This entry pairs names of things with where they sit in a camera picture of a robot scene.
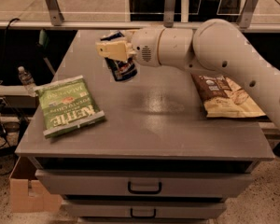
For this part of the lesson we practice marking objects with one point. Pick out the upper grey drawer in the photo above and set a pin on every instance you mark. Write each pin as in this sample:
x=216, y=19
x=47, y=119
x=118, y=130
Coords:
x=145, y=184

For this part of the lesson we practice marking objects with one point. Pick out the clear plastic water bottle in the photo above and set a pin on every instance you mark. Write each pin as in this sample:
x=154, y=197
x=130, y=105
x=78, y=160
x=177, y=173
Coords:
x=27, y=80

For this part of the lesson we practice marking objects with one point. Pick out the right metal bracket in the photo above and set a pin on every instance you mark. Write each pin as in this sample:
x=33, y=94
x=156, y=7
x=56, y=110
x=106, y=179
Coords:
x=245, y=17

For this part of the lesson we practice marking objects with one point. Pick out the lower grey drawer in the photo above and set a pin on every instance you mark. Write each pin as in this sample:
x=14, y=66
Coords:
x=143, y=209

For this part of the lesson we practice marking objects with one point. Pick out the brown sea salt chips bag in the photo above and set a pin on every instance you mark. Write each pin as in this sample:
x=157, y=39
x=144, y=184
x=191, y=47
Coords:
x=223, y=98

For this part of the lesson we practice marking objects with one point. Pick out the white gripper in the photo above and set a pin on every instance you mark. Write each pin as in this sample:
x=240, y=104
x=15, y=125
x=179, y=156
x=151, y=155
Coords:
x=145, y=47

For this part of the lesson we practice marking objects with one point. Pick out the left metal bracket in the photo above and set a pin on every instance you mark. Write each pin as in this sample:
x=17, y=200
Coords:
x=55, y=14

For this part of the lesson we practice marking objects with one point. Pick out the grey drawer cabinet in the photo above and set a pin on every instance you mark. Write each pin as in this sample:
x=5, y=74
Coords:
x=154, y=123

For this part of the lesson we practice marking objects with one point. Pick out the middle metal bracket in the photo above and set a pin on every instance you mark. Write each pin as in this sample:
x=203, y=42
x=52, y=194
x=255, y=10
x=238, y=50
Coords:
x=169, y=13

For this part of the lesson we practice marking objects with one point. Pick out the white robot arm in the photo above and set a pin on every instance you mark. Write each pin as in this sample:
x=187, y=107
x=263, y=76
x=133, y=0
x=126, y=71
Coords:
x=216, y=46

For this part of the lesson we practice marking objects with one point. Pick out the blue pepsi can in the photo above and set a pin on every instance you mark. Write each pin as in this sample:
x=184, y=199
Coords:
x=121, y=71

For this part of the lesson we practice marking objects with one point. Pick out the metal rail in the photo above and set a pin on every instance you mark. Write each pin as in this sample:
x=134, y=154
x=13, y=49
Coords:
x=117, y=25

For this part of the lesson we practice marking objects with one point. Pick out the metal bracket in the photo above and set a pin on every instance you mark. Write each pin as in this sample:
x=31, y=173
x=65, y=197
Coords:
x=245, y=17
x=169, y=13
x=55, y=14

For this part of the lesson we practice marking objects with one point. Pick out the green kettle chips bag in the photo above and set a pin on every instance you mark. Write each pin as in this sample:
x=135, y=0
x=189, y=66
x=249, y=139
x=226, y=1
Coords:
x=67, y=105

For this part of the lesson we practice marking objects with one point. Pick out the grey drawer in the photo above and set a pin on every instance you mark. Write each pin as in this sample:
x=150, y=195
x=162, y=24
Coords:
x=145, y=184
x=143, y=209

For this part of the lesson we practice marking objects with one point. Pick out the cardboard box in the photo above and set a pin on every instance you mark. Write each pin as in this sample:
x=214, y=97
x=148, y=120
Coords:
x=27, y=194

